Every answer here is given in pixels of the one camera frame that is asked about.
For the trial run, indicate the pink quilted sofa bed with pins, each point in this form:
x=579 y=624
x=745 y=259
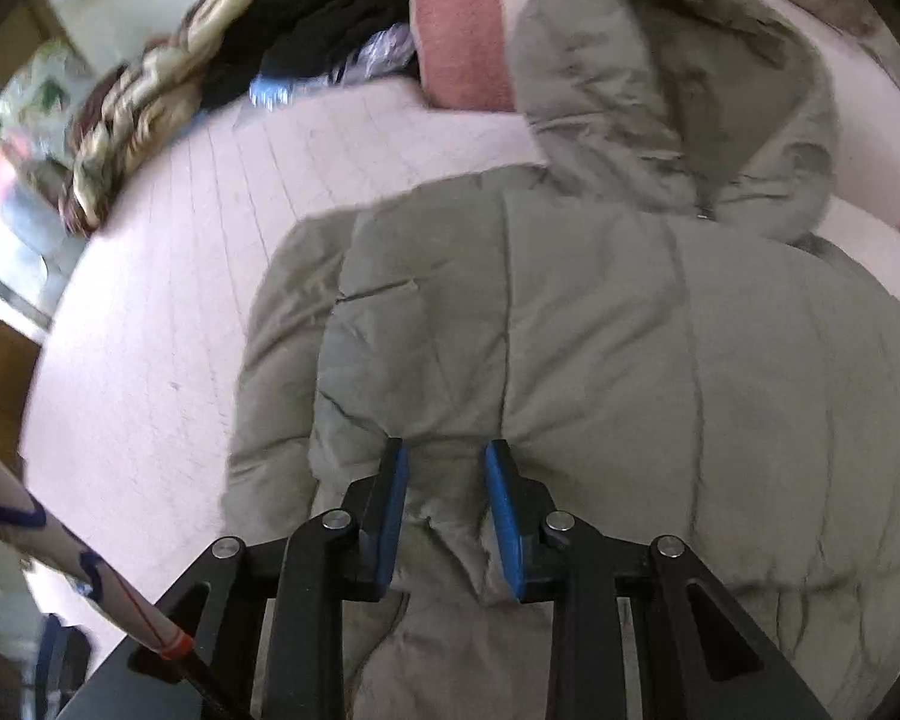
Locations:
x=195 y=277

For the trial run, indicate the pink sofa bolster cushion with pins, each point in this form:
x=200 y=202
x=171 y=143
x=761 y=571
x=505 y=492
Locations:
x=457 y=30

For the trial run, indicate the grey-green hooded puffer jacket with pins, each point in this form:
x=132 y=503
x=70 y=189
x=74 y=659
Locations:
x=607 y=315

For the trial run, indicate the brown beige leaf-print blanket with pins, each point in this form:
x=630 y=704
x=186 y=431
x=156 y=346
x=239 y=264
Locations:
x=120 y=127

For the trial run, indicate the white tube with blue marks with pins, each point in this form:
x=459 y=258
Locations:
x=45 y=532

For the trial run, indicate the black clothes pile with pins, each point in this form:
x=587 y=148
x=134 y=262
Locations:
x=322 y=22

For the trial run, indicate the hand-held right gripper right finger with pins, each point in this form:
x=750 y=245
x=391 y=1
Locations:
x=501 y=510

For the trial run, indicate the blue clear plastic bag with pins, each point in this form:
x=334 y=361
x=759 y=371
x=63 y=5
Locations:
x=375 y=52

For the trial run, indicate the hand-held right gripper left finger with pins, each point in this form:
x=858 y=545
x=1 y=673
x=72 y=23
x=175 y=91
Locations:
x=397 y=499

